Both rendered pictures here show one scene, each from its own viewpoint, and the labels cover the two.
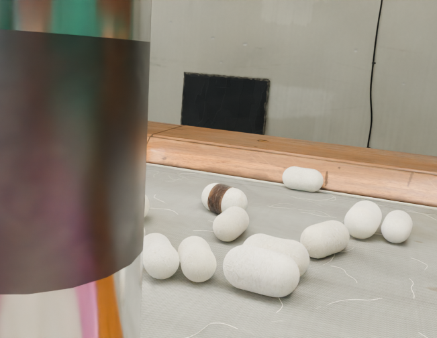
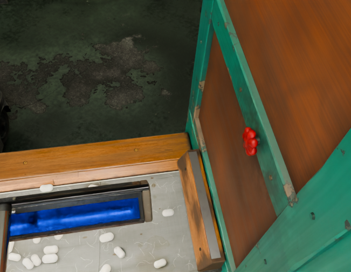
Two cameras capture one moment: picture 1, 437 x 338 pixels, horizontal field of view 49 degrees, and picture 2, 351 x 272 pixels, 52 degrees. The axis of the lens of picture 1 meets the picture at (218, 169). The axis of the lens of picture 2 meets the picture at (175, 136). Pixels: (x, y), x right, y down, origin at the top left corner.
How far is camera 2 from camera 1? 0.86 m
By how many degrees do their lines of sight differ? 50
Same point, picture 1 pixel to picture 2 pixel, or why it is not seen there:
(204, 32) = not seen: outside the picture
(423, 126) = not seen: outside the picture
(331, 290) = (64, 250)
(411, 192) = (79, 179)
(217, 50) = not seen: outside the picture
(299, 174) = (45, 189)
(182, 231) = (25, 242)
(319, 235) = (57, 237)
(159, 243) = (27, 264)
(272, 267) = (52, 260)
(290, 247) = (53, 250)
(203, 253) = (38, 262)
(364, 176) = (64, 177)
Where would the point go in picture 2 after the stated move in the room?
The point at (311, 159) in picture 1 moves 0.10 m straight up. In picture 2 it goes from (46, 176) to (36, 158)
